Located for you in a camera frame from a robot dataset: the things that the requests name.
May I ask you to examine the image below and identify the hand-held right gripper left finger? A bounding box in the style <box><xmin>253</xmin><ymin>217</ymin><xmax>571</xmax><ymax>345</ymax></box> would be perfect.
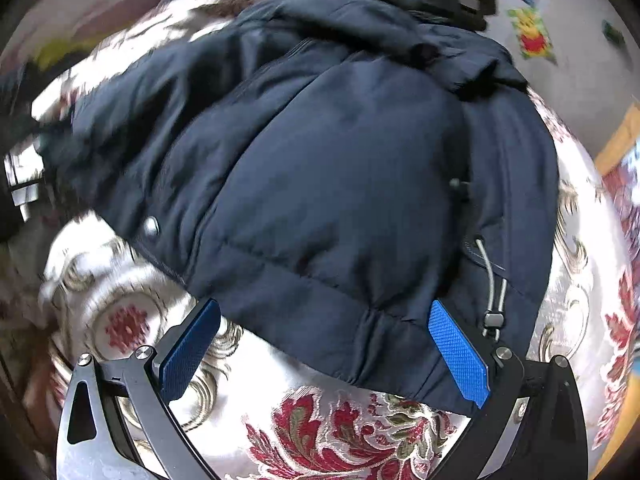
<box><xmin>56</xmin><ymin>298</ymin><xmax>222</xmax><ymax>480</ymax></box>

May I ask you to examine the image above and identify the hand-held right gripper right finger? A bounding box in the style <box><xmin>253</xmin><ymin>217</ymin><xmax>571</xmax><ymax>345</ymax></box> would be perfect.
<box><xmin>427</xmin><ymin>299</ymin><xmax>589</xmax><ymax>480</ymax></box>

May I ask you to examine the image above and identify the dark navy padded jacket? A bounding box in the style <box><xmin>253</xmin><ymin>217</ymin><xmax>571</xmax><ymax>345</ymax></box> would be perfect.
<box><xmin>42</xmin><ymin>0</ymin><xmax>561</xmax><ymax>417</ymax></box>

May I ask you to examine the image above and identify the yellow cloth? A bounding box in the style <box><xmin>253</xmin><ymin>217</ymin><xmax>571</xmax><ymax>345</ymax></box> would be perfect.
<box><xmin>37</xmin><ymin>34</ymin><xmax>102</xmax><ymax>69</ymax></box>

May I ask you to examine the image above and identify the floral satin blanket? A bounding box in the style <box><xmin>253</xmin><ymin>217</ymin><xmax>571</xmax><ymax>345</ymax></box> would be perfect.
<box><xmin>30</xmin><ymin>0</ymin><xmax>640</xmax><ymax>480</ymax></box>

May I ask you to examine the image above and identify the blue printed curtain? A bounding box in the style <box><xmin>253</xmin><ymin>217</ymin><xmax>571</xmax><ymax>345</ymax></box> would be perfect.
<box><xmin>602</xmin><ymin>135</ymin><xmax>640</xmax><ymax>288</ymax></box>

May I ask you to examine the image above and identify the light wooden cabinet panel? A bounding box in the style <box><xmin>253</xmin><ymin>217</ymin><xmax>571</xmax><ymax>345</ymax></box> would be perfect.
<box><xmin>594</xmin><ymin>114</ymin><xmax>640</xmax><ymax>177</ymax></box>

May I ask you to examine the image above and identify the yellow bear wall poster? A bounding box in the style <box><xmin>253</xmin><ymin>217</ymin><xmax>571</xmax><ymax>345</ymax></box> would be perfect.
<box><xmin>507</xmin><ymin>4</ymin><xmax>559</xmax><ymax>64</ymax></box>

